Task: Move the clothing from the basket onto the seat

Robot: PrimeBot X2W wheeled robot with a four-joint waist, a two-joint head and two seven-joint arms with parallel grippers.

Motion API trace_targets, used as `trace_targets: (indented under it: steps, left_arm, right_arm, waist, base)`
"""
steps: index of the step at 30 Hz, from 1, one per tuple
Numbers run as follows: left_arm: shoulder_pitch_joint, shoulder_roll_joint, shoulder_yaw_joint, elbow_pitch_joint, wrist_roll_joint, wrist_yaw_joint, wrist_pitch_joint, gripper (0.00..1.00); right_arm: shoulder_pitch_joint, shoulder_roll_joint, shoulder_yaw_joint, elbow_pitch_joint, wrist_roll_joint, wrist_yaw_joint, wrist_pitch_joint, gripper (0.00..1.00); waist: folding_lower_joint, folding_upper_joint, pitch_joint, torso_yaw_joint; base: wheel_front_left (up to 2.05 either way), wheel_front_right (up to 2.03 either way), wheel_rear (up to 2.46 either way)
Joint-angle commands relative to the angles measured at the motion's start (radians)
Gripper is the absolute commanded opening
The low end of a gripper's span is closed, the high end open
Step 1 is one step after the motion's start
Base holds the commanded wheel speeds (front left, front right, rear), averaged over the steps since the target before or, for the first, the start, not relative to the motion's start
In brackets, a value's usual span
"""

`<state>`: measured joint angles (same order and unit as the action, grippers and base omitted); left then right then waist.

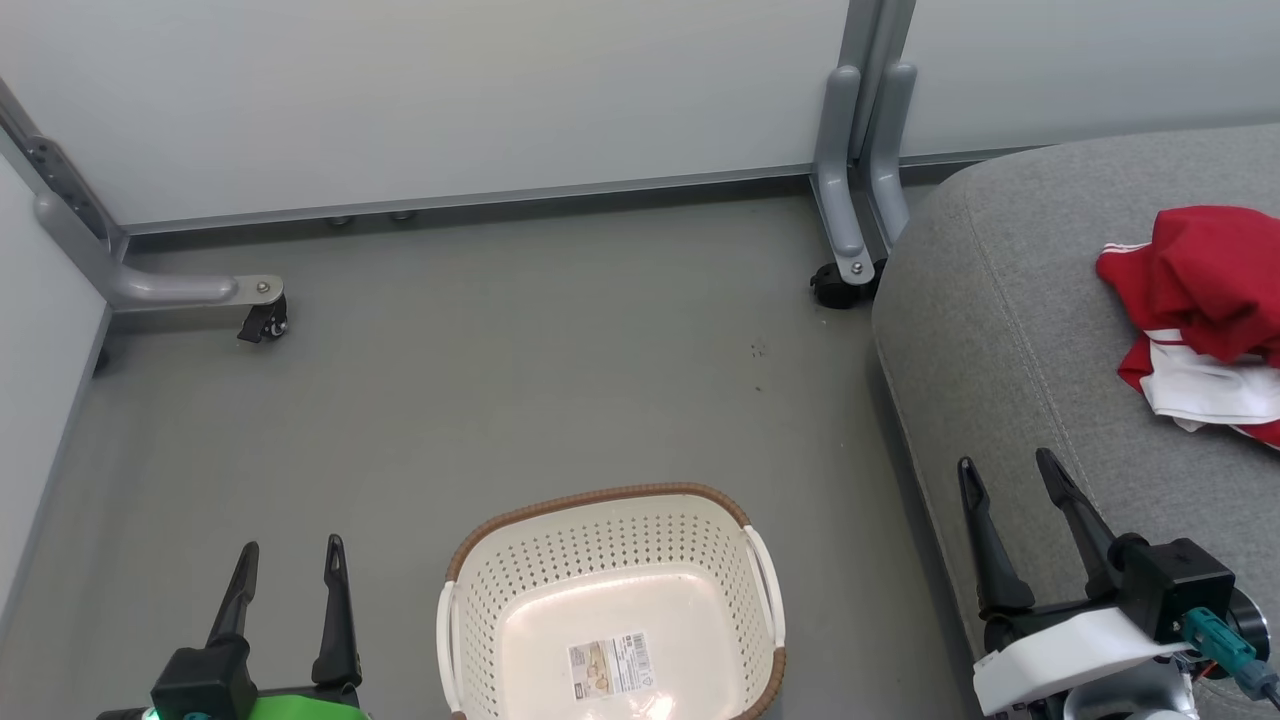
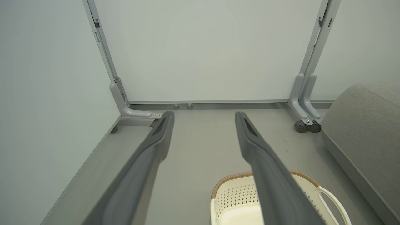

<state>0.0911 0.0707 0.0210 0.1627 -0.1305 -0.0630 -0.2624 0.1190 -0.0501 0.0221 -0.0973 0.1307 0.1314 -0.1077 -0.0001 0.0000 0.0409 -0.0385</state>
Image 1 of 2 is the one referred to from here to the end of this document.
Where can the grey partition post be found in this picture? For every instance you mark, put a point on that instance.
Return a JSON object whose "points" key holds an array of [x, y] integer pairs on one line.
{"points": [[875, 40]]}

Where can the red garment with white trim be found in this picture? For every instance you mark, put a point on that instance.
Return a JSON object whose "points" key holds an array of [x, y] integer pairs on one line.
{"points": [[1210, 270]]}

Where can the black caster wheel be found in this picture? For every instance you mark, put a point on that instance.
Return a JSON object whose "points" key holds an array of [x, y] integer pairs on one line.
{"points": [[840, 285], [265, 322]]}

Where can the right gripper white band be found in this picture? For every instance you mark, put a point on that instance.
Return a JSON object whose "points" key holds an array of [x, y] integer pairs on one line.
{"points": [[1070, 650]]}

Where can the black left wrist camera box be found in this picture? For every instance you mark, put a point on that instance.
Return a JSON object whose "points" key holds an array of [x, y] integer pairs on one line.
{"points": [[205, 680]]}

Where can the grey partition foot with bracket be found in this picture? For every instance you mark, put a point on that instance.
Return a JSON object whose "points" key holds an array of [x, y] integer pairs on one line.
{"points": [[170, 290]]}

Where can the paper label sticker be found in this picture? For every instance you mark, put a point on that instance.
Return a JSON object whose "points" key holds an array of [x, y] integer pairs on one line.
{"points": [[610, 665]]}

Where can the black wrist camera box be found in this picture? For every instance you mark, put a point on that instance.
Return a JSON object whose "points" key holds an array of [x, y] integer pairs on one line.
{"points": [[205, 680], [1180, 585]]}

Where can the grey fabric sofa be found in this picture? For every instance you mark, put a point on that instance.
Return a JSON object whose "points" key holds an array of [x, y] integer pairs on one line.
{"points": [[1000, 300]]}

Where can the grey upright partition foot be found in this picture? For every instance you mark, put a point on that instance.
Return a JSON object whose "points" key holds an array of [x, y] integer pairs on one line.
{"points": [[892, 160], [838, 180]]}

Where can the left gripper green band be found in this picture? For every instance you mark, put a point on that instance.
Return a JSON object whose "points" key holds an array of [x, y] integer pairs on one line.
{"points": [[310, 705]]}

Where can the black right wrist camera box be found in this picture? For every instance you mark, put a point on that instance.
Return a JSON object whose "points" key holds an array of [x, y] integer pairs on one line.
{"points": [[1180, 585]]}

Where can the white perforated basket brown rim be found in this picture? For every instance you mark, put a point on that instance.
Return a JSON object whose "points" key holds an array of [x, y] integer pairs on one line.
{"points": [[600, 540]]}

